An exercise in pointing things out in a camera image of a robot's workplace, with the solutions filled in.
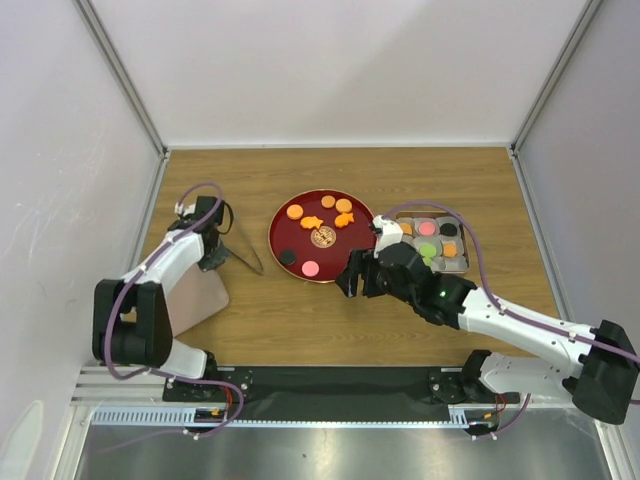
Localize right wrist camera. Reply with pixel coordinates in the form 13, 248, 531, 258
371, 215, 404, 258

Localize orange fish cookie left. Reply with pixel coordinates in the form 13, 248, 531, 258
300, 216, 324, 230

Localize gold cookie tin box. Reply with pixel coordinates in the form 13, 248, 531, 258
392, 210, 470, 275

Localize round orange sandwich cookie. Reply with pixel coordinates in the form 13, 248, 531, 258
399, 222, 413, 237

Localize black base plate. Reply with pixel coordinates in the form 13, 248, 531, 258
162, 365, 521, 424

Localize round orange biscuit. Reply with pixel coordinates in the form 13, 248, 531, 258
335, 198, 352, 214

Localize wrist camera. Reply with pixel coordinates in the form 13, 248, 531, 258
371, 215, 404, 258
168, 203, 198, 231

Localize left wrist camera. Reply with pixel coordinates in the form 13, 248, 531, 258
168, 203, 198, 231

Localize round red tray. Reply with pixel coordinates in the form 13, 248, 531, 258
268, 189, 375, 283

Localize grey cable duct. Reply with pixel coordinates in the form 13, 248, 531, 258
90, 406, 497, 430

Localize pink cookie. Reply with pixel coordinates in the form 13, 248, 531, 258
301, 261, 320, 278
416, 221, 437, 236

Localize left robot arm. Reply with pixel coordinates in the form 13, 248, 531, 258
92, 196, 233, 400

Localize gold tin lid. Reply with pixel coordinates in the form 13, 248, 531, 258
161, 264, 230, 337

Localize steel serving tongs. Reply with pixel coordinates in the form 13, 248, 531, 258
220, 207, 265, 276

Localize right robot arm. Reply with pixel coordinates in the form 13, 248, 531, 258
336, 242, 639, 425

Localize orange fish cookie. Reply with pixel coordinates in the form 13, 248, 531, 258
334, 212, 355, 229
300, 216, 324, 230

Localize orange sandwich biscuit left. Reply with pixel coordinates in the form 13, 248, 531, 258
286, 204, 304, 220

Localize black sandwich cookie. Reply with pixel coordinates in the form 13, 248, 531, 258
278, 249, 297, 266
440, 222, 459, 237

